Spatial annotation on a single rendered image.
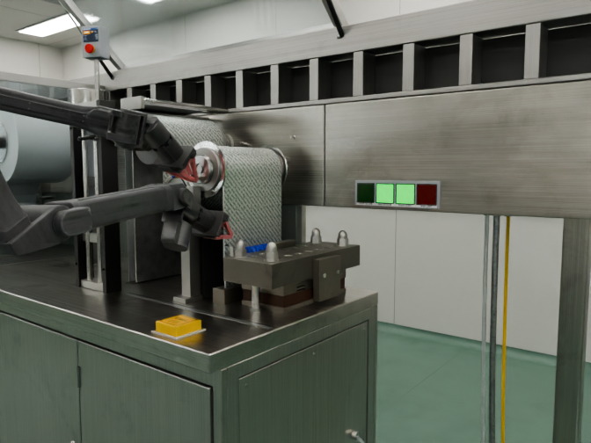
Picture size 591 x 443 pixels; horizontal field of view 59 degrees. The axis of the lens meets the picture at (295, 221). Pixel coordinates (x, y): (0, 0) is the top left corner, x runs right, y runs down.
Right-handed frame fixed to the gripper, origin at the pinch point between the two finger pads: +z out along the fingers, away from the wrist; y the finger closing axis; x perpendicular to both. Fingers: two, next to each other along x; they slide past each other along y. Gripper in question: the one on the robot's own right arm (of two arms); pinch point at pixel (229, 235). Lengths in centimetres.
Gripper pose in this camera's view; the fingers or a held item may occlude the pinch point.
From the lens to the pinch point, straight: 139.3
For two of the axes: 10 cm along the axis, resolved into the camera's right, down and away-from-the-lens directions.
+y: 7.9, 0.7, -6.0
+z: 5.4, 3.8, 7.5
